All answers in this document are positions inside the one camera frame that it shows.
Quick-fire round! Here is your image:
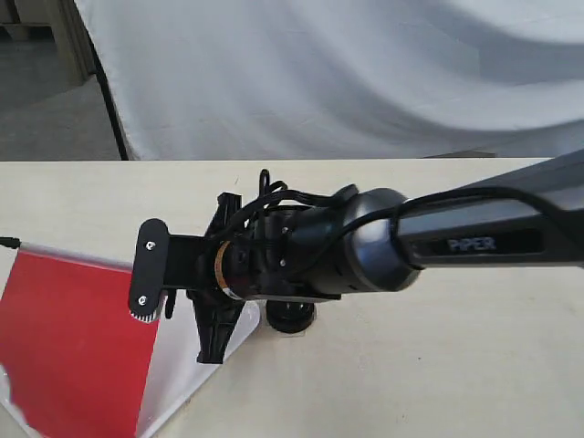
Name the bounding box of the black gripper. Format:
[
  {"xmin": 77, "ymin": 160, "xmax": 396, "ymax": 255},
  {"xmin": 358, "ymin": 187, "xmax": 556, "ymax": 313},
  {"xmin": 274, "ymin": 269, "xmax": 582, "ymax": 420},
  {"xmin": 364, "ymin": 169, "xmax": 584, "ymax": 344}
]
[{"xmin": 193, "ymin": 192, "xmax": 341, "ymax": 364}]

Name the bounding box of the small red flag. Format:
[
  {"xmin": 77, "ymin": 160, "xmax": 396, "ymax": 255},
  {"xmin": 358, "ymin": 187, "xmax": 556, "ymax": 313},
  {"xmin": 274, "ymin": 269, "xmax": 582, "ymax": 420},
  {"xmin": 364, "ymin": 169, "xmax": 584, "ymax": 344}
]
[{"xmin": 1, "ymin": 244, "xmax": 158, "ymax": 437}]

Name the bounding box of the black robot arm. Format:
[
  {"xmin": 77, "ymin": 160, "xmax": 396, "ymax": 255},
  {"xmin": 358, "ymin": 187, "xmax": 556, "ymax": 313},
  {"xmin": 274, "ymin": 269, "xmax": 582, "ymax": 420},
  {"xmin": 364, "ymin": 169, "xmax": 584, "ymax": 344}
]
[{"xmin": 190, "ymin": 151, "xmax": 583, "ymax": 364}]

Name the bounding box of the black round base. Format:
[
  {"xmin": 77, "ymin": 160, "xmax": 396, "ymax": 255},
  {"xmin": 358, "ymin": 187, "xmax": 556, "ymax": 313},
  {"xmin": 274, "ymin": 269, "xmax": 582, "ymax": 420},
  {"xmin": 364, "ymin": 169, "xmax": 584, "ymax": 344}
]
[{"xmin": 266, "ymin": 300, "xmax": 316, "ymax": 334}]

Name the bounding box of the white rectangular plastic tray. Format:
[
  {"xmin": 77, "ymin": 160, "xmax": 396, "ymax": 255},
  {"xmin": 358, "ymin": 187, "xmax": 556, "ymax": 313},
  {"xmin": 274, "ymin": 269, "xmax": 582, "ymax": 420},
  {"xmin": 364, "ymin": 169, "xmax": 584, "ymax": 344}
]
[{"xmin": 0, "ymin": 298, "xmax": 262, "ymax": 438}]

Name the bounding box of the white draped backdrop cloth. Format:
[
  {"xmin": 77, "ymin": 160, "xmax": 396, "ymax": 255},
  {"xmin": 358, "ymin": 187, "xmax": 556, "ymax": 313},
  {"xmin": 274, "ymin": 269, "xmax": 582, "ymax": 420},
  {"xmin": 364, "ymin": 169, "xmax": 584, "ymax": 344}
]
[{"xmin": 78, "ymin": 1, "xmax": 583, "ymax": 160}]

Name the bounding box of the black backdrop stand pole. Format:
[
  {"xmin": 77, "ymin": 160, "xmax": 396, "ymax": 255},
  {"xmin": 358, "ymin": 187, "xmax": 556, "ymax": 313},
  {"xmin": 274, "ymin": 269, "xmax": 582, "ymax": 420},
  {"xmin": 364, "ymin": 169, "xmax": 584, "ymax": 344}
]
[{"xmin": 89, "ymin": 45, "xmax": 130, "ymax": 162}]

